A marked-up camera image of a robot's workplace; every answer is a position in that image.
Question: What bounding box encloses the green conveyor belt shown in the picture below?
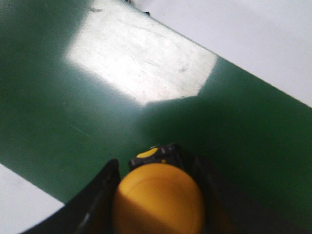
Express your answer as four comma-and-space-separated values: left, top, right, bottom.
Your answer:
0, 0, 312, 231

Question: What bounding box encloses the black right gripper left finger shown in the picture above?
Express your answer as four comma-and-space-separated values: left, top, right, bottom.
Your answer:
24, 159, 120, 234

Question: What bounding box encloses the yellow mushroom push button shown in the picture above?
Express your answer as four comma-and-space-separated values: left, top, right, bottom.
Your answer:
112, 143, 205, 234

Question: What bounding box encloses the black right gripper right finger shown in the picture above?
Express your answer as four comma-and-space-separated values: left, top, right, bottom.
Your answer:
180, 147, 311, 234

